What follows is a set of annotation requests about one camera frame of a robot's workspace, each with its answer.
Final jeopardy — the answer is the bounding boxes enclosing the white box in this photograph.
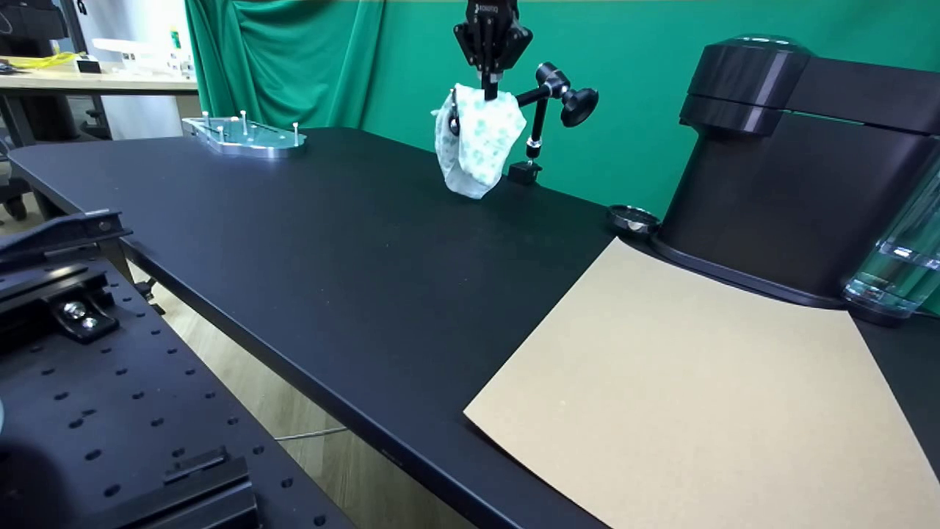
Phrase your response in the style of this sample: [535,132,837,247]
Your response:
[79,0,197,82]

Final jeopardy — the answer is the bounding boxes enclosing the white patterned cloth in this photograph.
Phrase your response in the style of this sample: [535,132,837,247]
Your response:
[432,82,529,204]

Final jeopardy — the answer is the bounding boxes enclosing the clear acrylic plate with pegs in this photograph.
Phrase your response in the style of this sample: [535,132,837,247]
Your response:
[181,108,307,160]

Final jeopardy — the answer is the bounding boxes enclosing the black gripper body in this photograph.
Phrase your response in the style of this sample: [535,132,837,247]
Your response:
[448,0,535,78]

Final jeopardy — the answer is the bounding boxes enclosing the black coffee machine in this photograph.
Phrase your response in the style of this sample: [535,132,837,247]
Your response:
[648,35,940,308]

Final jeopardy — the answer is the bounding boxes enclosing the wooden background desk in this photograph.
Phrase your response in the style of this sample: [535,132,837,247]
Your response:
[0,66,201,147]

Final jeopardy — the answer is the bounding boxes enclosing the black perforated breadboard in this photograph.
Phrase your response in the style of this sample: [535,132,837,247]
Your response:
[0,205,358,529]

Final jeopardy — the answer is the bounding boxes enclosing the tan cardboard mat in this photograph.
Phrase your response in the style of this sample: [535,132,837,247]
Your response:
[460,235,940,529]

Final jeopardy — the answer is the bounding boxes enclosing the small black round cap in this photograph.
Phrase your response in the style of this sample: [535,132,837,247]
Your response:
[607,204,664,241]

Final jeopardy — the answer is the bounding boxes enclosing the green curtain backdrop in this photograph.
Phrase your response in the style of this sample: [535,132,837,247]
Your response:
[181,0,940,217]

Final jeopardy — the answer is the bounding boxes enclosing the clear water tank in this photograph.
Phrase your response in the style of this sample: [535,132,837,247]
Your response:
[840,161,940,324]

